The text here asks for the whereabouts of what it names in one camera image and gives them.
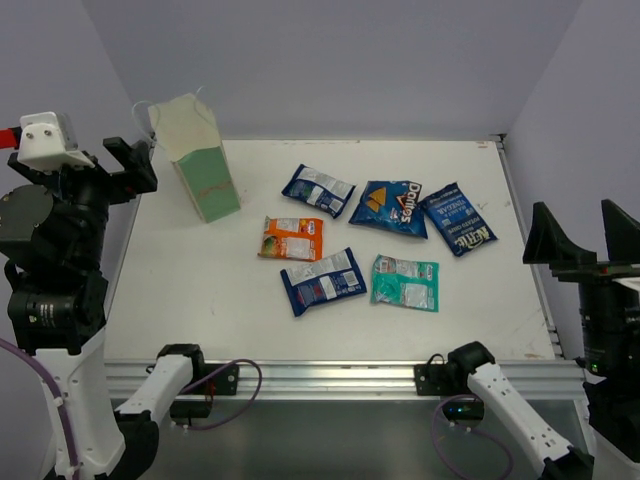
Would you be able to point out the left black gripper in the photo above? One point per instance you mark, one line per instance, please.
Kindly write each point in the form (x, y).
(118, 182)

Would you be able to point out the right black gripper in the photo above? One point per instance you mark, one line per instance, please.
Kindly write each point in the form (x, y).
(550, 243)

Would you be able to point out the green paper gift bag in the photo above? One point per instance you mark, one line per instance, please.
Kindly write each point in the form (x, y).
(185, 129)

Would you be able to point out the blue Kettle chips bag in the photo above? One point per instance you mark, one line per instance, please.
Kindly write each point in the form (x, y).
(462, 228)

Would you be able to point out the teal snack bag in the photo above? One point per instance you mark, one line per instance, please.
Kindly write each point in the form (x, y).
(405, 283)

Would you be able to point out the orange snack bag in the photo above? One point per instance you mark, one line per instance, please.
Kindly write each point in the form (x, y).
(292, 238)

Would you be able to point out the blue Doritos chip bag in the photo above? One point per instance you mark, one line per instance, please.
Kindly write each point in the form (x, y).
(391, 206)

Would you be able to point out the dark blue snack bag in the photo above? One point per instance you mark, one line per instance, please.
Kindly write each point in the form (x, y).
(319, 190)
(327, 280)

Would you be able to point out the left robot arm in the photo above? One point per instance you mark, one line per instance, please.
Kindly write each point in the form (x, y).
(52, 235)

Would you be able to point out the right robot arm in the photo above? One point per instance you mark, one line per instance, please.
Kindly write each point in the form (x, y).
(609, 310)

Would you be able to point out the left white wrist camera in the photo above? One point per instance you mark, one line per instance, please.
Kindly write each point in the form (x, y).
(48, 143)

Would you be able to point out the right black base bracket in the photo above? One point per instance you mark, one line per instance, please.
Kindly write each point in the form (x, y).
(432, 378)

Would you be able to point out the black base bracket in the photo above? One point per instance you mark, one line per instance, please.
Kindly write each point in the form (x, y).
(432, 378)
(211, 381)

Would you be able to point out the left black base bracket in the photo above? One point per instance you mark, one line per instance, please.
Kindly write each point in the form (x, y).
(211, 381)

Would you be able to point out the aluminium mounting rail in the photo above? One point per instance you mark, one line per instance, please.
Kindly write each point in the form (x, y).
(360, 381)

